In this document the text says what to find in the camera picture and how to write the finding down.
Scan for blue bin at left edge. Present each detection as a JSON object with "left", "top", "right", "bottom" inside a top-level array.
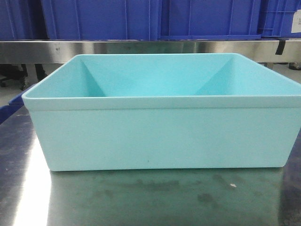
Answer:
[{"left": 0, "top": 94, "right": 24, "bottom": 124}]

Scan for blue plastic crate right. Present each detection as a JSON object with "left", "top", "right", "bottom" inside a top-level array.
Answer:
[{"left": 258, "top": 0, "right": 301, "bottom": 38}]

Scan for black tape strip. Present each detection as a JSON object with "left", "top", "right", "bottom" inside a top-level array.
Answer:
[{"left": 275, "top": 40, "right": 286, "bottom": 55}]

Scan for blue plastic crate centre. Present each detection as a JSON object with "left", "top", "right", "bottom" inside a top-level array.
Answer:
[{"left": 160, "top": 0, "right": 261, "bottom": 40}]

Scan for blue plastic crate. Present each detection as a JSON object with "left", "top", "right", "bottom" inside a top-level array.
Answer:
[
  {"left": 160, "top": 0, "right": 261, "bottom": 40},
  {"left": 258, "top": 0, "right": 301, "bottom": 38},
  {"left": 41, "top": 0, "right": 162, "bottom": 41}
]

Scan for stainless steel shelf rail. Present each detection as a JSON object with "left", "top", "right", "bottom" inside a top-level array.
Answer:
[{"left": 0, "top": 39, "right": 301, "bottom": 64}]

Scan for blue plastic crate left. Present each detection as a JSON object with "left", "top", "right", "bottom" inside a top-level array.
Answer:
[{"left": 41, "top": 0, "right": 162, "bottom": 41}]

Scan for light teal plastic bin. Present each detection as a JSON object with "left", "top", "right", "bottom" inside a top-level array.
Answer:
[{"left": 22, "top": 53, "right": 301, "bottom": 171}]

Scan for white paper label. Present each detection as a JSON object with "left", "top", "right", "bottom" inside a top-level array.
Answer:
[{"left": 291, "top": 9, "right": 301, "bottom": 33}]

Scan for black office chair base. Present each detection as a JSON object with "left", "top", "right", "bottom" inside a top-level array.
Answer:
[{"left": 0, "top": 64, "right": 28, "bottom": 91}]

